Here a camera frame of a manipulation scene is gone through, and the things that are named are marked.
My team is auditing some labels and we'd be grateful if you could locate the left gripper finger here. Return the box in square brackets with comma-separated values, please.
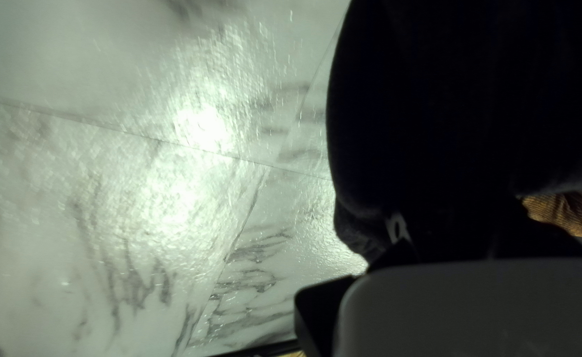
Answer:
[294, 240, 421, 357]

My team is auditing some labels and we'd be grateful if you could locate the black sweatshirt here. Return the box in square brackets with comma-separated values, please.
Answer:
[325, 0, 582, 264]

